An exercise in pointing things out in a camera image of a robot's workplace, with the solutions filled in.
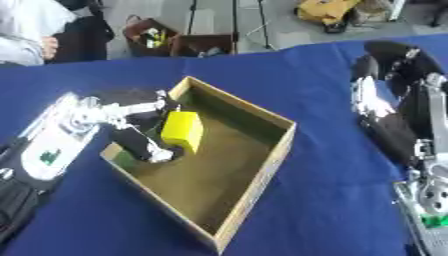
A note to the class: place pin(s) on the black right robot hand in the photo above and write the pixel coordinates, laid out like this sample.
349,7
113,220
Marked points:
402,100

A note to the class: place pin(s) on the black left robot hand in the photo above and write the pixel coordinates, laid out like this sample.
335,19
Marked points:
131,135

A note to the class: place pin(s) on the yellow block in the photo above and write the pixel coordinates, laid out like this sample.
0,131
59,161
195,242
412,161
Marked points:
182,130

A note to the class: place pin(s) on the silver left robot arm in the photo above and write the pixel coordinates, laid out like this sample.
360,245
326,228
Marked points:
44,156

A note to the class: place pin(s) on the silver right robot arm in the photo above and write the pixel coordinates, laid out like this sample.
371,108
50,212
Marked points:
429,206

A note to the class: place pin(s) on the tan cardboard box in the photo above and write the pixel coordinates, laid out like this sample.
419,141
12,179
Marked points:
201,163

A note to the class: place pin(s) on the brown open bag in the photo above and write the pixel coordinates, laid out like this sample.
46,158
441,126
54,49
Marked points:
175,41

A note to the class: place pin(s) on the yellow bag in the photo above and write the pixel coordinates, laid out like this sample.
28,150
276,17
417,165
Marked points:
326,13

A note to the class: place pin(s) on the person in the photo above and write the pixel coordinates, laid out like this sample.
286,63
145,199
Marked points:
41,30

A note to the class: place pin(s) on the black tripod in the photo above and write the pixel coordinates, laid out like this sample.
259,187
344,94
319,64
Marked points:
233,23

